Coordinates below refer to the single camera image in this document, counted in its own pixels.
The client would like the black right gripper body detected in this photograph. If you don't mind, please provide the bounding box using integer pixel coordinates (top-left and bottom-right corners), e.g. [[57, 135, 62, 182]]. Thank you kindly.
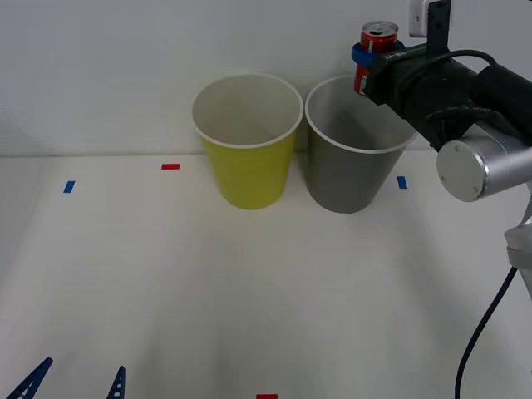
[[367, 42, 480, 126]]

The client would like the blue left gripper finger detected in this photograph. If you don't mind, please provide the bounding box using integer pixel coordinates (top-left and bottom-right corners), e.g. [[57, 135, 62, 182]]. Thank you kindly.
[[351, 42, 386, 68], [106, 365, 127, 399]]

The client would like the red drink can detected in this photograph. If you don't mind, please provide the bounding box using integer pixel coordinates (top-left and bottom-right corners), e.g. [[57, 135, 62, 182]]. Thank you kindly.
[[352, 20, 400, 97]]

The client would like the grey plastic bin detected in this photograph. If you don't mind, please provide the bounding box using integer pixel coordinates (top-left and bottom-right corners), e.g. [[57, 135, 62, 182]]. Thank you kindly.
[[304, 74, 419, 215]]

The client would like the yellow-green plastic bin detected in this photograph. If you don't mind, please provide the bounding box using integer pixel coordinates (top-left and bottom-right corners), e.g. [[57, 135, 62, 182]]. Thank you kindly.
[[190, 73, 303, 211]]

